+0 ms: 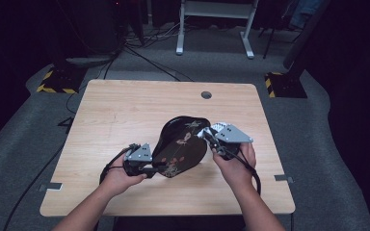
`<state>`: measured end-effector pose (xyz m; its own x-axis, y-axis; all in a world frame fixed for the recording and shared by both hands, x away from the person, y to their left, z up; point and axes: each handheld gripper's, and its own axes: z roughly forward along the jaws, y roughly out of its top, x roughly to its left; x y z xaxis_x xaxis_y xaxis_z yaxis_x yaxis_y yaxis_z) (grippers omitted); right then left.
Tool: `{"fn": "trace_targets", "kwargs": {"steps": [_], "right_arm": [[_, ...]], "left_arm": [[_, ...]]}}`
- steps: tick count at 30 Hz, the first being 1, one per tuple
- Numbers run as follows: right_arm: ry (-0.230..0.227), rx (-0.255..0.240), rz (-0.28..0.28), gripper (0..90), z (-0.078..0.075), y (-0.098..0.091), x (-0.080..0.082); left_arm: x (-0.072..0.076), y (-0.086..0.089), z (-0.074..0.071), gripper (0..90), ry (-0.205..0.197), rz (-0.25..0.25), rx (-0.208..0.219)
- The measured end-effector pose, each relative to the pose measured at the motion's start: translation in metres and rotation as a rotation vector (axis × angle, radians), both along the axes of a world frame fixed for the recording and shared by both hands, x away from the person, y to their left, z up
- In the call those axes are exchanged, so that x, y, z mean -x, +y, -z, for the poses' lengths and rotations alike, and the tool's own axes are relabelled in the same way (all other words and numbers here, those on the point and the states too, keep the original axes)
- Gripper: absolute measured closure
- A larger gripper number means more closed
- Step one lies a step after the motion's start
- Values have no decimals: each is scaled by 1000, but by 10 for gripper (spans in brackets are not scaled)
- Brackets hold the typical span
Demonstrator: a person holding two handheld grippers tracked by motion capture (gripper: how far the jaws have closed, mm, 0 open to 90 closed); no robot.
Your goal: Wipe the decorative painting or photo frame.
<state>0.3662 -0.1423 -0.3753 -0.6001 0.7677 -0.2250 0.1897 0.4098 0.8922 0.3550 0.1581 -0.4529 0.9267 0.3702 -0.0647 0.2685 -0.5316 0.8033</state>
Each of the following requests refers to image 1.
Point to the black tripod stand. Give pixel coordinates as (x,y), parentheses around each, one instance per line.
(269,41)

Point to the black yellow-striped stand base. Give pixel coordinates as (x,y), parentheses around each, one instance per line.
(285,86)
(62,80)

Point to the blue cloth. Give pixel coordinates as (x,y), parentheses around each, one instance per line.
(305,12)

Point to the dark slanted stand pole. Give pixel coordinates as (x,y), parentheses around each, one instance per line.
(305,41)

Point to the white metal desk frame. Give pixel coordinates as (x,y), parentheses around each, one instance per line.
(216,9)

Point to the person's right hand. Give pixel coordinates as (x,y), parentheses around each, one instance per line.
(237,171)

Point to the person's left hand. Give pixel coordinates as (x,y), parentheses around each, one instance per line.
(118,181)

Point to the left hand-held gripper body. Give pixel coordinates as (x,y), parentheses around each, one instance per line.
(139,155)

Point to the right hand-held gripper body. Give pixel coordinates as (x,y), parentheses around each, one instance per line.
(232,136)

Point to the black equipment cabinet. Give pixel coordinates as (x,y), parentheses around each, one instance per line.
(99,25)

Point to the grey metal table bracket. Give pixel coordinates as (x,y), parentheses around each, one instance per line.
(50,186)
(282,178)

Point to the black floral lacquer tray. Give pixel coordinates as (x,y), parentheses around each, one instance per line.
(179,147)

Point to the person's dark lap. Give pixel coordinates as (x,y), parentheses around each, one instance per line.
(173,224)

